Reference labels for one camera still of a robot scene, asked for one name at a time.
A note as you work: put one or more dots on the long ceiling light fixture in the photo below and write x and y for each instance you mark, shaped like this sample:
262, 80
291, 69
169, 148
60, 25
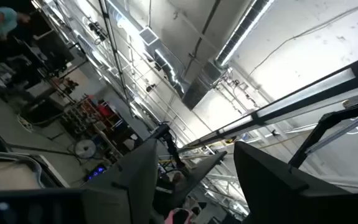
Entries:
244, 28

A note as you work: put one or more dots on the pink fabric item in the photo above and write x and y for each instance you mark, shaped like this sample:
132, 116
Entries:
171, 217

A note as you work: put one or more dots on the black frame beam with light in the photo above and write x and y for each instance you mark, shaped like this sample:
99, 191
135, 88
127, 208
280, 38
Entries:
306, 93

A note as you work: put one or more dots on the silver ventilation duct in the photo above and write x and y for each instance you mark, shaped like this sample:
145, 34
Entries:
169, 70

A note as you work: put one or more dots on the black frame brace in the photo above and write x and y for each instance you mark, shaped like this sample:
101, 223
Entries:
328, 119

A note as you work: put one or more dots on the small clear plastic bin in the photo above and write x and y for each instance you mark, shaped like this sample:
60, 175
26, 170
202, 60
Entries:
10, 156

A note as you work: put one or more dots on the computer with blue lights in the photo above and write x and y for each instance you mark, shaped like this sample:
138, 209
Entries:
96, 172

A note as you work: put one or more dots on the black camera stand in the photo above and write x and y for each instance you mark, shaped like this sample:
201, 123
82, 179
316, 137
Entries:
175, 152

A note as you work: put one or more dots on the storage shelf with items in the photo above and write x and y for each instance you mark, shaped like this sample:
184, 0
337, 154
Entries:
101, 115

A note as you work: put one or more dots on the person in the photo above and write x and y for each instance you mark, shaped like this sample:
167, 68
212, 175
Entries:
1, 20

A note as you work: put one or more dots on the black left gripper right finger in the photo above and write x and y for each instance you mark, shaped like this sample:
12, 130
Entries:
275, 193

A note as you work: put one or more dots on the round floor fan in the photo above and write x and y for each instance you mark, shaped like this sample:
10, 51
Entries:
85, 149

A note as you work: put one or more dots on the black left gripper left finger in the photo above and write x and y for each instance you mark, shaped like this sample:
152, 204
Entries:
129, 186

